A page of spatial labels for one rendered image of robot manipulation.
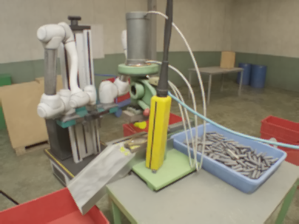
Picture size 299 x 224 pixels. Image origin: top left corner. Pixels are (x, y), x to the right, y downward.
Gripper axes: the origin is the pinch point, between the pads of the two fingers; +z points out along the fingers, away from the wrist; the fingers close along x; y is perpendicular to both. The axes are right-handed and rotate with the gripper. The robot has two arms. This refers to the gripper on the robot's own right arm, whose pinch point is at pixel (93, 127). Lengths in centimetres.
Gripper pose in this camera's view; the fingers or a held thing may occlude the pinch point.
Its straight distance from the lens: 183.3
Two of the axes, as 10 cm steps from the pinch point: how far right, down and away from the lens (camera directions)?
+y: -7.4, -2.2, 6.3
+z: 0.0, 9.4, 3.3
